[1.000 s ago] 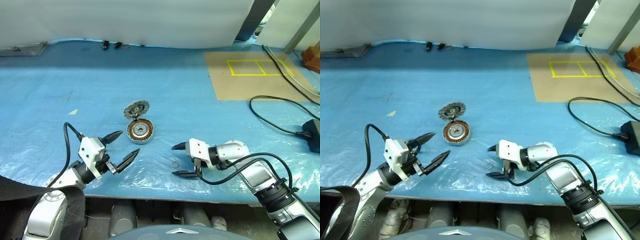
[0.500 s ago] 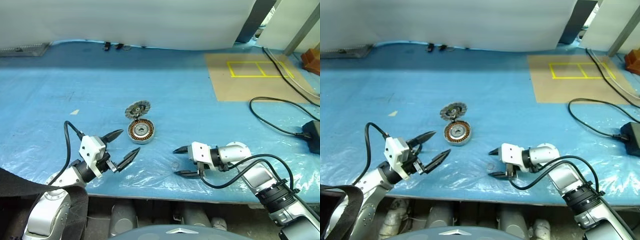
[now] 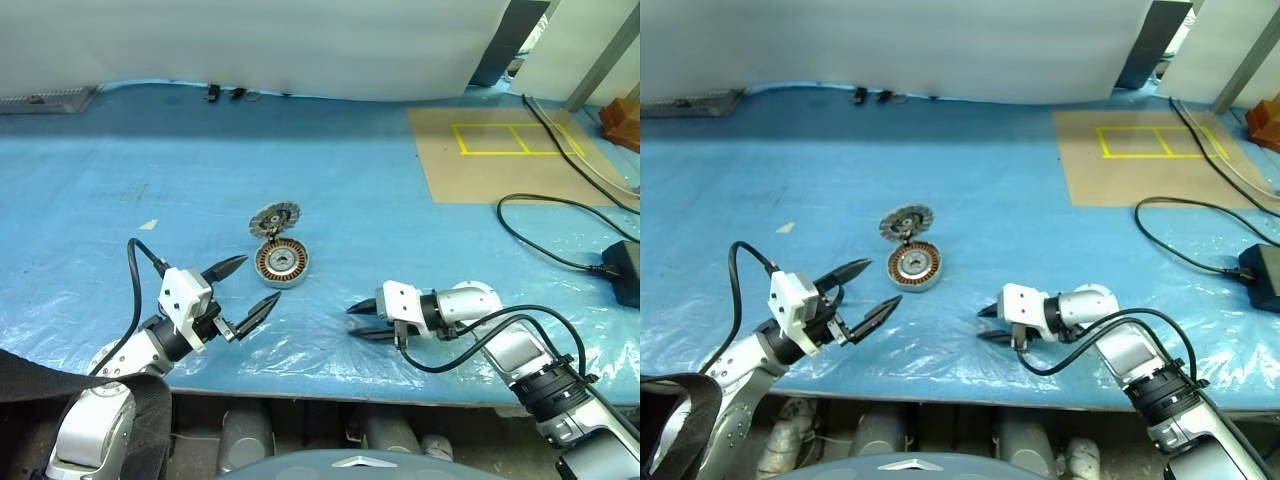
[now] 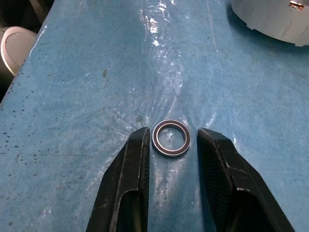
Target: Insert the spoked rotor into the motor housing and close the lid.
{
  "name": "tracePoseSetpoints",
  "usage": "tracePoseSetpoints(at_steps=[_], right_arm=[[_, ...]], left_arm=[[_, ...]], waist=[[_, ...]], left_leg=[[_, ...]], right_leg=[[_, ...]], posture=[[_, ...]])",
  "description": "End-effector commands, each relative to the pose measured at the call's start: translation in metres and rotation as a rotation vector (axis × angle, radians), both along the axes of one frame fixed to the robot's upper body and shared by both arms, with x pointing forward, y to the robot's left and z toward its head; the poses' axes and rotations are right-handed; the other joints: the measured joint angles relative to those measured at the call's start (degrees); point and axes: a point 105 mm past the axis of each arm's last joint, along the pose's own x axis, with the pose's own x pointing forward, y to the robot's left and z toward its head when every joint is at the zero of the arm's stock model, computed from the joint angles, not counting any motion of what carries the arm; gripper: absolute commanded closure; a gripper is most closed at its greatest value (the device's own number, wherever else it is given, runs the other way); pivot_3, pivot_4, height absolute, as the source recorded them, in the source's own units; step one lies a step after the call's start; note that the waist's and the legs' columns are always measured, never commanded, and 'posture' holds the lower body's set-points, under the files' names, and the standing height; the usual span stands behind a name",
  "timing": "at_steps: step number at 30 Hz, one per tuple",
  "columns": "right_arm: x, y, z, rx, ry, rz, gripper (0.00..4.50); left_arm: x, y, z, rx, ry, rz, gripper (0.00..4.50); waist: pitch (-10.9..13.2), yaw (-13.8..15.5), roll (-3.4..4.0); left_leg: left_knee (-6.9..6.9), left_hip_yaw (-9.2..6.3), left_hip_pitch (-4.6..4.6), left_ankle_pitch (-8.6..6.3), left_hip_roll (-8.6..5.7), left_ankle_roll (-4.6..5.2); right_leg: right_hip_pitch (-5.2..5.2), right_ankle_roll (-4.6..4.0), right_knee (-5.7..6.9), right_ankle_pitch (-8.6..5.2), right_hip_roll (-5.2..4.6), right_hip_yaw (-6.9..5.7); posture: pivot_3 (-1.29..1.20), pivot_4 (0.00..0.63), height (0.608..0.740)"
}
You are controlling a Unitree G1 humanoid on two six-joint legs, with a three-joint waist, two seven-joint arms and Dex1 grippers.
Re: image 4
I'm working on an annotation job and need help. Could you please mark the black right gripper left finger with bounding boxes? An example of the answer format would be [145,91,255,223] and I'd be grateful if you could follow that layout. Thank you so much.
[85,127,151,232]

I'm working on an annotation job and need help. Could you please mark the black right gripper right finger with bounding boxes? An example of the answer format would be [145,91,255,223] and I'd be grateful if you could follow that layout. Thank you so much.
[197,127,295,232]

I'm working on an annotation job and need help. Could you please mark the black steel bearing ring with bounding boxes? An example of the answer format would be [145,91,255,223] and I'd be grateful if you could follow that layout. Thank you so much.
[152,120,191,159]

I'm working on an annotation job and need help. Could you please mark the grey round motor housing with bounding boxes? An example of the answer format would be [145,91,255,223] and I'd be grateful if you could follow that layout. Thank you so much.
[226,0,309,47]

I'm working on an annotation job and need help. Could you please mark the blue plastic table cover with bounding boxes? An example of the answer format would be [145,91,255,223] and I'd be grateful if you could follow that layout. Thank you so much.
[0,0,309,232]

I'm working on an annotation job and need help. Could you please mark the pale grey rounded shell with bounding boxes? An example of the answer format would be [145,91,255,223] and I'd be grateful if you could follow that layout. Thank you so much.
[0,26,38,76]

